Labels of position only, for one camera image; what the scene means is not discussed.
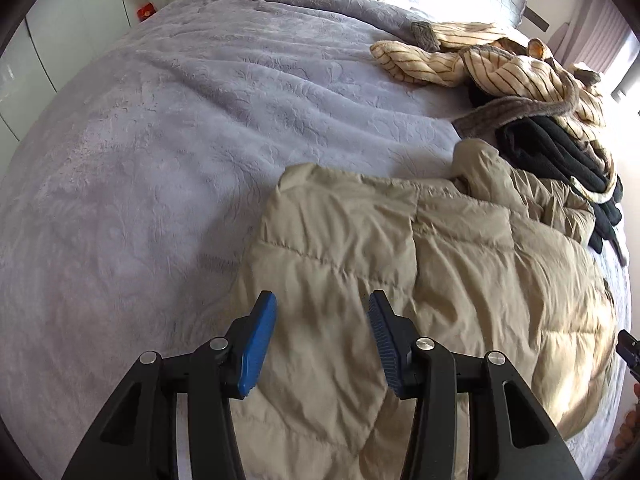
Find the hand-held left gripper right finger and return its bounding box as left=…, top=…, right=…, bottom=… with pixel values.
left=367, top=290, right=586, bottom=480

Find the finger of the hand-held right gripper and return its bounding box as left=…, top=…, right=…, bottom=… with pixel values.
left=615, top=330, right=640, bottom=376

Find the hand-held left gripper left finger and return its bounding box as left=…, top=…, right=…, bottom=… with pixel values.
left=61, top=290, right=278, bottom=480

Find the beige puffer jacket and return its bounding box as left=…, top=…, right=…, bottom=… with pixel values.
left=207, top=139, right=618, bottom=480

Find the person's right hand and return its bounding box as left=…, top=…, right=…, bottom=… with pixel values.
left=619, top=382, right=640, bottom=453

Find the black folded garment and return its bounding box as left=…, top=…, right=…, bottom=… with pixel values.
left=495, top=117, right=628, bottom=266

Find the bed with lavender cover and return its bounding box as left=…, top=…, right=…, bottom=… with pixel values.
left=0, top=0, right=640, bottom=480

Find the cream striped robe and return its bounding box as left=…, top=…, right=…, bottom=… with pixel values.
left=370, top=21, right=616, bottom=206

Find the pale pink curtain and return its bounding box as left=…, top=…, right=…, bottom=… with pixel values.
left=550, top=0, right=631, bottom=81

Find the white wardrobe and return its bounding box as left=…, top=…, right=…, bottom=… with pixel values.
left=0, top=0, right=133, bottom=176

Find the long dark wall socket panel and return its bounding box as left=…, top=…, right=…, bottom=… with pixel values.
left=522, top=7, right=551, bottom=33

